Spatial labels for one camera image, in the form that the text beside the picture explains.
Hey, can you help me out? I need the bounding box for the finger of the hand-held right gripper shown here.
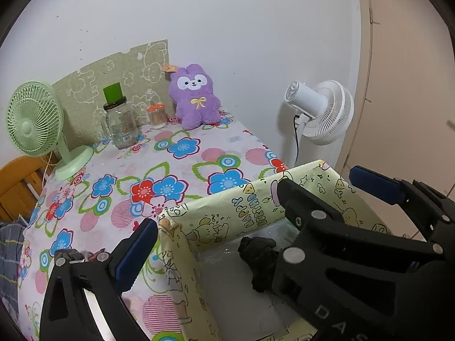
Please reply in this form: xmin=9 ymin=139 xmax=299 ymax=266
xmin=349 ymin=165 xmax=455 ymax=253
xmin=272 ymin=177 xmax=445 ymax=313

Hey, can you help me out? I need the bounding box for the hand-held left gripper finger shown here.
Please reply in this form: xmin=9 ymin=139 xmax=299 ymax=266
xmin=39 ymin=218 xmax=159 ymax=341

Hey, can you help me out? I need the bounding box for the dark grey sock bundle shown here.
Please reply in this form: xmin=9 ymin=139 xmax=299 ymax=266
xmin=55 ymin=249 xmax=85 ymax=261

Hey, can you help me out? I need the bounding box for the black cloth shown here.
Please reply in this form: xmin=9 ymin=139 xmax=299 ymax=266
xmin=237 ymin=236 xmax=281 ymax=294

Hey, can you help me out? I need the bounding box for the yellow cartoon printed storage box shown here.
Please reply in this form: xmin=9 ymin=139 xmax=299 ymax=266
xmin=158 ymin=160 xmax=395 ymax=341

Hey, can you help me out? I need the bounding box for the white standing fan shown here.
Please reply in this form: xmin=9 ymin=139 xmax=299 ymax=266
xmin=284 ymin=80 xmax=355 ymax=171

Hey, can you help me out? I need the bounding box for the beige door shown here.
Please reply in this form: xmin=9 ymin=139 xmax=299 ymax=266
xmin=353 ymin=0 xmax=455 ymax=242

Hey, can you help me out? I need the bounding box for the glass jar with green lid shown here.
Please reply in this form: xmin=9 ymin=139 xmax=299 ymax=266
xmin=101 ymin=82 xmax=139 ymax=150

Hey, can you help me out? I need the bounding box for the floral tablecloth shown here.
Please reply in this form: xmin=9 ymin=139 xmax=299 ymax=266
xmin=16 ymin=108 xmax=295 ymax=341

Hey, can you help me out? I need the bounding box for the grey plaid cloth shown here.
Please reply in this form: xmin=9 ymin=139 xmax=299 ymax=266
xmin=0 ymin=220 xmax=25 ymax=311

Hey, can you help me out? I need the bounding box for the small toothpick container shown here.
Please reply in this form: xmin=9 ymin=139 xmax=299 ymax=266
xmin=147 ymin=102 xmax=167 ymax=129

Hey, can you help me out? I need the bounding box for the wooden chair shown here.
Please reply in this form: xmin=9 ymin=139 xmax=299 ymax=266
xmin=0 ymin=154 xmax=54 ymax=223

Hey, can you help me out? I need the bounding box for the purple plush bunny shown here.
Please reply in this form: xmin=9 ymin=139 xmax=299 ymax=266
xmin=163 ymin=63 xmax=223 ymax=131

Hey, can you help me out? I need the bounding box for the green desk fan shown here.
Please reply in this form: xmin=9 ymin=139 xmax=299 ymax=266
xmin=7 ymin=82 xmax=95 ymax=182

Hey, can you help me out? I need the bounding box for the green cartoon printed board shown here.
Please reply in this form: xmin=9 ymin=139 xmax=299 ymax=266
xmin=51 ymin=39 xmax=176 ymax=150

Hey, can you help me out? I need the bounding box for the black fan cable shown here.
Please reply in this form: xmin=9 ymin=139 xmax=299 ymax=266
xmin=293 ymin=115 xmax=301 ymax=166

